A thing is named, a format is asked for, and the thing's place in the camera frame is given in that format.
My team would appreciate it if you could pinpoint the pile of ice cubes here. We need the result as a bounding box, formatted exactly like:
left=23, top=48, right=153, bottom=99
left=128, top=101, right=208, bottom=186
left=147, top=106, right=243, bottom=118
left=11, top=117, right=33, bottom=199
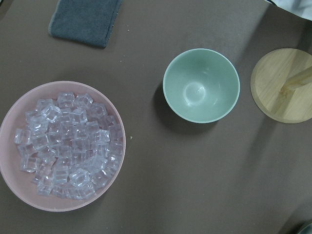
left=14, top=92, right=123, bottom=200

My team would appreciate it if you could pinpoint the wooden cup tree stand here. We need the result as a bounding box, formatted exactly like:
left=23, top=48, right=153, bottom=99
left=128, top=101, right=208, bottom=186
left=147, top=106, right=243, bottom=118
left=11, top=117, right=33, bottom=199
left=251, top=48, right=312, bottom=123

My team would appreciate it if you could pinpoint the green bowl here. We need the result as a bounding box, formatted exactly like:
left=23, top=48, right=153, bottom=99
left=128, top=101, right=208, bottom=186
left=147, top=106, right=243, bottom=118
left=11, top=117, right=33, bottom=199
left=162, top=48, right=240, bottom=123

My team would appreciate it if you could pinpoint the grey folded cloth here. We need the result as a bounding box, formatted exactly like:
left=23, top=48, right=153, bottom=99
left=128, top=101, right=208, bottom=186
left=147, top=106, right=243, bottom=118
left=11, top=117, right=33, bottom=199
left=48, top=0, right=121, bottom=48

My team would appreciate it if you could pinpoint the pink bowl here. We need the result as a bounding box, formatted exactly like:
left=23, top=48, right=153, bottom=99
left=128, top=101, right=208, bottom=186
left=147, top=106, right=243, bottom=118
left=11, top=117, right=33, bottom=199
left=0, top=81, right=122, bottom=212

